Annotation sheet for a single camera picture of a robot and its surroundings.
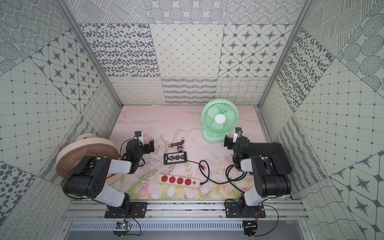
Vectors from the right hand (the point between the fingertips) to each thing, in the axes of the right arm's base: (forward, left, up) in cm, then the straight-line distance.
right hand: (234, 136), depth 95 cm
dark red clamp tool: (-6, +35, -4) cm, 36 cm away
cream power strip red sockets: (-26, +37, -4) cm, 45 cm away
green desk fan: (+2, +10, +17) cm, 20 cm away
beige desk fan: (-23, +70, +27) cm, 78 cm away
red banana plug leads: (-18, +20, -6) cm, 28 cm away
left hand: (-3, +58, +1) cm, 59 cm away
